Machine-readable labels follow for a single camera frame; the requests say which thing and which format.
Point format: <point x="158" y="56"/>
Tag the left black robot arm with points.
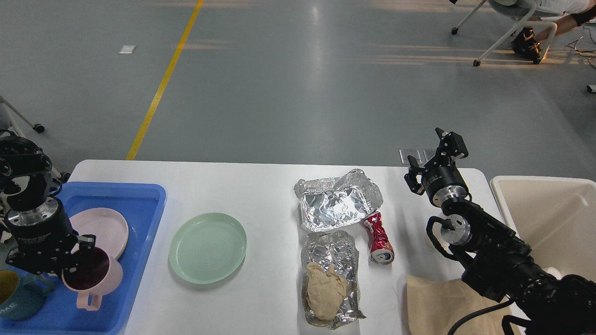
<point x="26" y="177"/>

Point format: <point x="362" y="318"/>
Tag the flat crumpled foil sheet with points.
<point x="337" y="248"/>

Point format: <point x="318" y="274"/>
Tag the pink plate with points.
<point x="109" y="226"/>

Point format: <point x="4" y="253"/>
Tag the crushed red soda can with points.
<point x="381" y="251"/>

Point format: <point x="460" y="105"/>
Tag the crumpled foil tray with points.
<point x="334" y="202"/>

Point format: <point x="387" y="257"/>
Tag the left rolling chair leg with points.
<point x="7" y="113"/>

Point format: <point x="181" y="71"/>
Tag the green plate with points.
<point x="208" y="248"/>

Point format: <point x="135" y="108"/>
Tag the blue mug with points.
<point x="22" y="296"/>

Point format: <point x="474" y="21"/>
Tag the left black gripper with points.
<point x="45" y="240"/>

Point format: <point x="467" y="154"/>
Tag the beige plastic bin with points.
<point x="556" y="216"/>

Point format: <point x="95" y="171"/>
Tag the crumpled brown paper ball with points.
<point x="326" y="291"/>

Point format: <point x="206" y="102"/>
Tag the brown paper bag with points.
<point x="434" y="307"/>

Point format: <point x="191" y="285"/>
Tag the pink mug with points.
<point x="98" y="276"/>

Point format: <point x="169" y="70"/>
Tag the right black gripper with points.
<point x="440" y="182"/>

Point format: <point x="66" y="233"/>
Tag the blue plastic tray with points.
<point x="142" y="207"/>

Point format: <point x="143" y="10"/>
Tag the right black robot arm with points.
<point x="497" y="264"/>

